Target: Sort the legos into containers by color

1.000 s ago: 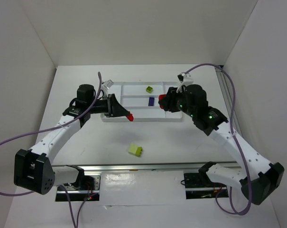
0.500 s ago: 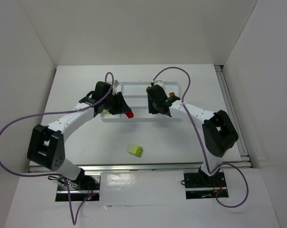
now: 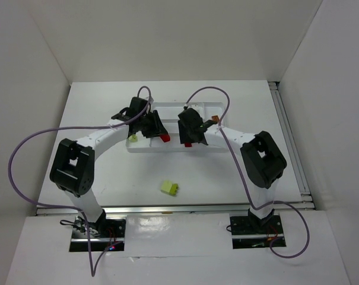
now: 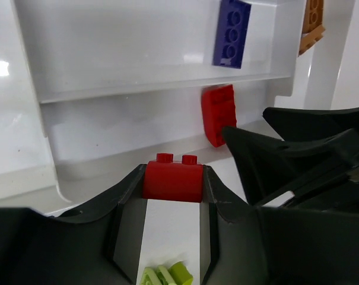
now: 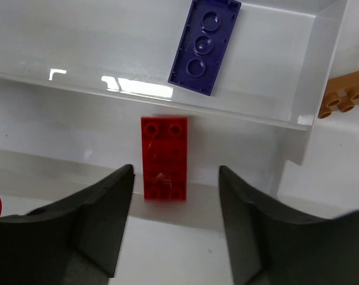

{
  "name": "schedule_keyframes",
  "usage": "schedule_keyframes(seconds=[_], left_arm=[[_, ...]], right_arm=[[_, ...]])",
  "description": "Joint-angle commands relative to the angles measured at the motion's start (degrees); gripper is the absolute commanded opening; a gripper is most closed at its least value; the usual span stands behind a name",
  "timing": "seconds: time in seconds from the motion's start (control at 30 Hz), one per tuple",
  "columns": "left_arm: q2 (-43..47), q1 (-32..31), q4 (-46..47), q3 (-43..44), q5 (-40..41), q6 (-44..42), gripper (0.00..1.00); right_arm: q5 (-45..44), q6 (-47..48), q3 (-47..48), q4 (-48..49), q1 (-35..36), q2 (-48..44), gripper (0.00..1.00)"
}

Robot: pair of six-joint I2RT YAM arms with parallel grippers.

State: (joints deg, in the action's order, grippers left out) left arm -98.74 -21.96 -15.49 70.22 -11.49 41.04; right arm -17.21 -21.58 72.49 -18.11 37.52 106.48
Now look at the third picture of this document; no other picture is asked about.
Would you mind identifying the red curved lego piece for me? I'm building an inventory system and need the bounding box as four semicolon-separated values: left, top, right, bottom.
160;134;171;143

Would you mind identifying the pale and lime green lego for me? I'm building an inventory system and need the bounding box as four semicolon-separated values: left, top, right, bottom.
160;180;179;197

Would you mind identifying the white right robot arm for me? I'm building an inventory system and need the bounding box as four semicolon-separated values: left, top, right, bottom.
178;107;287;227

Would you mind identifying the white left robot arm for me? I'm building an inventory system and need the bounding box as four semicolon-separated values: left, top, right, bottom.
49;97;170;232

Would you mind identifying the white divided sorting tray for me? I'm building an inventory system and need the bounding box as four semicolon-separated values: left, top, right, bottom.
125;102;225;153

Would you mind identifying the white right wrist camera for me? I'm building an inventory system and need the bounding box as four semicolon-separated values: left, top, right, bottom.
183;103;204;113

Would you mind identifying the aluminium rail right side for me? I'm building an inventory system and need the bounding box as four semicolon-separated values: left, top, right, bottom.
268;81;316;210

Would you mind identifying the aluminium rail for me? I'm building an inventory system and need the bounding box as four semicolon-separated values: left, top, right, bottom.
268;81;316;210
36;202;257;217

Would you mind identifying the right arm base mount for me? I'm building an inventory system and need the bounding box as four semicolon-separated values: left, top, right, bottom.
225;213;286;249

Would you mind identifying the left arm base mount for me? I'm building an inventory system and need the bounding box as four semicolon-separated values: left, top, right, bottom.
59;217;126;252

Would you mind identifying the aluminium rail front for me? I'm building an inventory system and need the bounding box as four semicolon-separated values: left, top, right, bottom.
36;202;257;217

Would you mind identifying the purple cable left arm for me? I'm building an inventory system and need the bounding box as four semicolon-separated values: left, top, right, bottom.
8;85;154;277

